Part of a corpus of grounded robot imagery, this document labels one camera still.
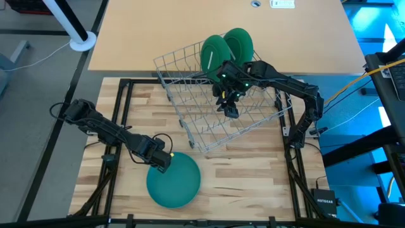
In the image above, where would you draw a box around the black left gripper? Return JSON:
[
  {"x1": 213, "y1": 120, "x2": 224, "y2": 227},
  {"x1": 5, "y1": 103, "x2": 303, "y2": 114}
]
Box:
[{"x1": 127, "y1": 134, "x2": 173, "y2": 174}]

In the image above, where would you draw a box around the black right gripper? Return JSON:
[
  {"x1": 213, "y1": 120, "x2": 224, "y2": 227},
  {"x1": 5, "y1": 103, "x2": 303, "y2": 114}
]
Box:
[{"x1": 211, "y1": 78, "x2": 251, "y2": 120}]

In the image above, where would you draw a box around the teal plate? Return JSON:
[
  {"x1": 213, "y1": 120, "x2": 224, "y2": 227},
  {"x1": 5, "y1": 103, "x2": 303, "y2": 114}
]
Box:
[{"x1": 146, "y1": 151, "x2": 202, "y2": 210}]

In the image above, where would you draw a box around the dark green plate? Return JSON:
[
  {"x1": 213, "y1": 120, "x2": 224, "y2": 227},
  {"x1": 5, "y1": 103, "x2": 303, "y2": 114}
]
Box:
[
  {"x1": 223, "y1": 27, "x2": 254, "y2": 69},
  {"x1": 200, "y1": 34, "x2": 232, "y2": 84}
]

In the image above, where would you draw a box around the tan desk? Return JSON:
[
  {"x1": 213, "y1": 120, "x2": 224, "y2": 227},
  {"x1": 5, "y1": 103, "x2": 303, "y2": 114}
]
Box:
[{"x1": 87, "y1": 0, "x2": 367, "y2": 76}]

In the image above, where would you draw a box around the white power strip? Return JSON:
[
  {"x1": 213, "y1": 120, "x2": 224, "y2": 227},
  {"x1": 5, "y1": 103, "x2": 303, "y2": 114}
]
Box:
[{"x1": 269, "y1": 0, "x2": 296, "y2": 10}]

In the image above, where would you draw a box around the white pole with round base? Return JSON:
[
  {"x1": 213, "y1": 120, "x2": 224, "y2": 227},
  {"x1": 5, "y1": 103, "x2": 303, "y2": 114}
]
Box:
[{"x1": 42, "y1": 0, "x2": 97, "y2": 53}]

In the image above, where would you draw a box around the black equipment cart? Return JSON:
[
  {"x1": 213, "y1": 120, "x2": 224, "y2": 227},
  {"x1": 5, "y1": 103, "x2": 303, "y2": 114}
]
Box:
[{"x1": 322, "y1": 37, "x2": 405, "y2": 203}]

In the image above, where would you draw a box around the black laptop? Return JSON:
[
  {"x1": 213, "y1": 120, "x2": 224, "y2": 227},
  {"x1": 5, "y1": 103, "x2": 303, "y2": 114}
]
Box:
[{"x1": 387, "y1": 61, "x2": 405, "y2": 102}]

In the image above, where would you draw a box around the grey table leg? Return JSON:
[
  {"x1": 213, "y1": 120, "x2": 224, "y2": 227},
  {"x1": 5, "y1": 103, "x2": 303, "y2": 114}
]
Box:
[{"x1": 0, "y1": 40, "x2": 32, "y2": 96}]

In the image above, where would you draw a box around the black box on floor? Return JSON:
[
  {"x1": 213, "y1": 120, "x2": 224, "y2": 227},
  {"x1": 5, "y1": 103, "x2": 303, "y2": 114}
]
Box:
[{"x1": 376, "y1": 202, "x2": 405, "y2": 228}]

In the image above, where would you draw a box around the red and black crate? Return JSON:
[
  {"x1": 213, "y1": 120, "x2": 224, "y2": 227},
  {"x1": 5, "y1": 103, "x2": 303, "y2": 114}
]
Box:
[{"x1": 4, "y1": 0, "x2": 53, "y2": 16}]

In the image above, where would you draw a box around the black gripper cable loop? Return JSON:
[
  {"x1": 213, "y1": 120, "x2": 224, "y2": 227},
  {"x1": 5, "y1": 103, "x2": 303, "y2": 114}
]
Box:
[{"x1": 153, "y1": 132, "x2": 174, "y2": 155}]

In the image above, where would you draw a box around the grey wire dish rack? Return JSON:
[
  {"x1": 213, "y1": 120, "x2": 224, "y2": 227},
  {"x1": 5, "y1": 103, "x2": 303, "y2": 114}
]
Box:
[{"x1": 153, "y1": 31, "x2": 294, "y2": 155}]

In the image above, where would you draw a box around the black aluminium frame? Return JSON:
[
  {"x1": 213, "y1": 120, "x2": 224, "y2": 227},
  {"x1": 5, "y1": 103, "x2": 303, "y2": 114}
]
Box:
[{"x1": 0, "y1": 77, "x2": 405, "y2": 228}]

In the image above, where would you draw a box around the thin white cable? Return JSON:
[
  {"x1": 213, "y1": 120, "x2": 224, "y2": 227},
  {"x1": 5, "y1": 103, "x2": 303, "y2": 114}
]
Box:
[{"x1": 321, "y1": 98, "x2": 381, "y2": 134}]

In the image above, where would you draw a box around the black Netgear network switch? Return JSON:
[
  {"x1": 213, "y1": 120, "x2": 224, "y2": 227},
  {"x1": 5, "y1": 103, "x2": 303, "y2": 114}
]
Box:
[{"x1": 311, "y1": 187, "x2": 339, "y2": 217}]

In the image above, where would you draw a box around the white floor cable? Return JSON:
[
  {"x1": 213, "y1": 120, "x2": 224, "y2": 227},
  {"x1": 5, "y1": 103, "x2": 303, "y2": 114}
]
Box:
[{"x1": 5, "y1": 42, "x2": 72, "y2": 72}]

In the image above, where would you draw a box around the yellow cable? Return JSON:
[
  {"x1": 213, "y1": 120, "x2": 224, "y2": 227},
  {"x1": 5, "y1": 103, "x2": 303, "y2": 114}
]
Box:
[{"x1": 324, "y1": 58, "x2": 405, "y2": 105}]

